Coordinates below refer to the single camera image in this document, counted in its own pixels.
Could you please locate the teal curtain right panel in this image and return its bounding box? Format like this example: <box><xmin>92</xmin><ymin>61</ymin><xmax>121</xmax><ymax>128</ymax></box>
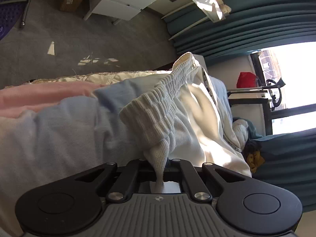
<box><xmin>248</xmin><ymin>128</ymin><xmax>315</xmax><ymax>212</ymax></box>

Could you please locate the mustard yellow garment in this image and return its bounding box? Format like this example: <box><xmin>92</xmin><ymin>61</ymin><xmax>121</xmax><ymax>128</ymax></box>
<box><xmin>246</xmin><ymin>150</ymin><xmax>265</xmax><ymax>174</ymax></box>

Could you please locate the teal curtain panel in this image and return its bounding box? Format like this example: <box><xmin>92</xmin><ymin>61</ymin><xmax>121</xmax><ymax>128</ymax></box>
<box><xmin>248</xmin><ymin>128</ymin><xmax>315</xmax><ymax>212</ymax></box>
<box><xmin>173</xmin><ymin>0</ymin><xmax>315</xmax><ymax>65</ymax></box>

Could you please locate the white knit zip sweater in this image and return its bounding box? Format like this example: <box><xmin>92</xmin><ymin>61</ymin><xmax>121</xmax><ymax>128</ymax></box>
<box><xmin>119</xmin><ymin>53</ymin><xmax>251</xmax><ymax>193</ymax></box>

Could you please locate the dark black garment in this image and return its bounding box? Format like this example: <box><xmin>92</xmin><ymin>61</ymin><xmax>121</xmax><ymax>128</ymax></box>
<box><xmin>242</xmin><ymin>140</ymin><xmax>261</xmax><ymax>159</ymax></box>

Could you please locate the red bag on sill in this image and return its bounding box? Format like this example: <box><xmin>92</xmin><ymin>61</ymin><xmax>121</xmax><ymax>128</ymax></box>
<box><xmin>236</xmin><ymin>72</ymin><xmax>258</xmax><ymax>88</ymax></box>

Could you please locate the silver black tripod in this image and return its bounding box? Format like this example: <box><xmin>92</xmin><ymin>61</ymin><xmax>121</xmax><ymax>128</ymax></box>
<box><xmin>227</xmin><ymin>87</ymin><xmax>273</xmax><ymax>136</ymax></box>

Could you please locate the cream quilted bedspread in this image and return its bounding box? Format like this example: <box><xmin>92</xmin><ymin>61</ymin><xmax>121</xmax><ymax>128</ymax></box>
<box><xmin>1</xmin><ymin>70</ymin><xmax>171</xmax><ymax>91</ymax></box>

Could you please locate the black exercise bike handlebar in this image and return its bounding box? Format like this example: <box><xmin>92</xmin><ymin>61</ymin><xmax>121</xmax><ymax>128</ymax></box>
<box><xmin>266</xmin><ymin>78</ymin><xmax>285</xmax><ymax>111</ymax></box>

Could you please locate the window with dark frame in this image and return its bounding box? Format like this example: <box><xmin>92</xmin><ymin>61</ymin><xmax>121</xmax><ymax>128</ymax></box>
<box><xmin>251</xmin><ymin>42</ymin><xmax>315</xmax><ymax>134</ymax></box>

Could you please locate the white upright panel appliance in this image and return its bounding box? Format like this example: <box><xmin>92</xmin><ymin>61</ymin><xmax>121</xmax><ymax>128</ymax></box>
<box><xmin>193</xmin><ymin>54</ymin><xmax>208</xmax><ymax>73</ymax></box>

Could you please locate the teal curtain left panel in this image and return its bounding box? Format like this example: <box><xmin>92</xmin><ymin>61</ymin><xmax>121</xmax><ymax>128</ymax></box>
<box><xmin>173</xmin><ymin>0</ymin><xmax>315</xmax><ymax>65</ymax></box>

